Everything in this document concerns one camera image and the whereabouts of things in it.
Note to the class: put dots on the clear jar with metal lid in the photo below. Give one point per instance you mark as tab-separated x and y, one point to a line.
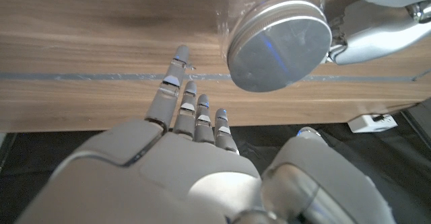
279	49

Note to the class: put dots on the black backdrop cloth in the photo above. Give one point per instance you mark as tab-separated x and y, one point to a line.
387	163

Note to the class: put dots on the white power strip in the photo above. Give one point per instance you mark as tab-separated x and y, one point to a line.
372	123

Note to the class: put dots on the grey tape outline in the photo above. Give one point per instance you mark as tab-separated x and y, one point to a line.
101	76

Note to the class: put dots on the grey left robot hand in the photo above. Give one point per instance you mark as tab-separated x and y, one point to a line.
380	29

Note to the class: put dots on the black left backdrop stand pole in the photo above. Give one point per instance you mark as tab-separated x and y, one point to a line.
419	123

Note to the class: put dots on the clear plastic jar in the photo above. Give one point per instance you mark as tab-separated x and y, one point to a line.
242	2

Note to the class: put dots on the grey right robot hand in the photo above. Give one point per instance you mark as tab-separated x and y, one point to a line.
151	183

